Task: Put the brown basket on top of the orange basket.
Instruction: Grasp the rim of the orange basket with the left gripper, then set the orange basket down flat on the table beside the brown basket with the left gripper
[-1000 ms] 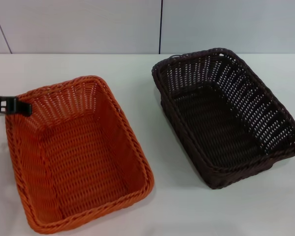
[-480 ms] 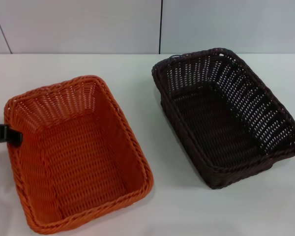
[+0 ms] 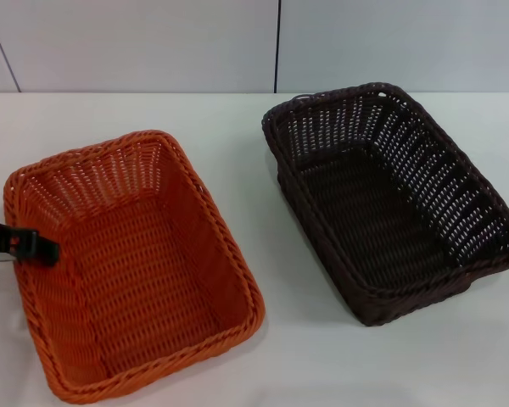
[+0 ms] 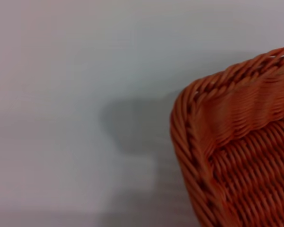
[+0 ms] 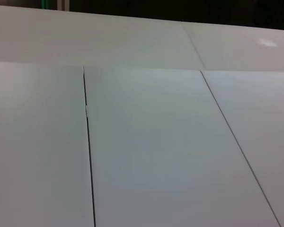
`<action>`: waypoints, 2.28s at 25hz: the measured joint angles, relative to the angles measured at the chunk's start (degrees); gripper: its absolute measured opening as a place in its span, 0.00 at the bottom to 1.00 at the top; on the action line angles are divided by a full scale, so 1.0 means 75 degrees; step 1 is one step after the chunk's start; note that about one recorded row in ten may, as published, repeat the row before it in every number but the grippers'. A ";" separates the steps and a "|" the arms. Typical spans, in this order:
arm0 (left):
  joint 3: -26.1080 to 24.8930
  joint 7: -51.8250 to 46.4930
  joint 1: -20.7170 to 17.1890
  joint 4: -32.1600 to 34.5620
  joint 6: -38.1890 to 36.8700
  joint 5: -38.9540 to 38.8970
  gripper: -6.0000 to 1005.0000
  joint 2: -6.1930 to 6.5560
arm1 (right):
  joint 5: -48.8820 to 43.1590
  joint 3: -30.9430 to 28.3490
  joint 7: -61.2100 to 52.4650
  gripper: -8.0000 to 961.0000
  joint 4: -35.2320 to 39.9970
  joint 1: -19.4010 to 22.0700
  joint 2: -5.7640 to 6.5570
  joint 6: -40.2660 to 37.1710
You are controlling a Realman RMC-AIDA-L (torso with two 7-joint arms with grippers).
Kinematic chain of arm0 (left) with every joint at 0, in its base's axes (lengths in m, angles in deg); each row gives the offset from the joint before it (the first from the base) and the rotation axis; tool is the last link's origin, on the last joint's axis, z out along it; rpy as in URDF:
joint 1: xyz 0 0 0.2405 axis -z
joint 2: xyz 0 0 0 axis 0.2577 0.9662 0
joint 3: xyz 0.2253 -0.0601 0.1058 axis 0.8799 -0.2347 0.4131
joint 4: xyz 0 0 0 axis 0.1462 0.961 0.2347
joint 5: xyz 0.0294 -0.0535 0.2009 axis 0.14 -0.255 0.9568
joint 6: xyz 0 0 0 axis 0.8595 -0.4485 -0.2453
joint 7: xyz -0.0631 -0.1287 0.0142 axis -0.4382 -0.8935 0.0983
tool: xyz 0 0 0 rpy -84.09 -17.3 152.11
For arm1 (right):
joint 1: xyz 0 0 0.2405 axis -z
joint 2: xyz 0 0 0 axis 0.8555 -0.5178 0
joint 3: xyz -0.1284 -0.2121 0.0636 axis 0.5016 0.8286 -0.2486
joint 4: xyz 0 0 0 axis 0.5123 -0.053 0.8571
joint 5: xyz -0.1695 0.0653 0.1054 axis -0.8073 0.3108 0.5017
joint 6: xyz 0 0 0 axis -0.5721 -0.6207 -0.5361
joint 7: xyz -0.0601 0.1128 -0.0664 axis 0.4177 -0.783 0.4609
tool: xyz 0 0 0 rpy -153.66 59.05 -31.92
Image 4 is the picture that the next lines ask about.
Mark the orange woven plastic basket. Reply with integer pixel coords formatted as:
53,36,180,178
169,44,284,227

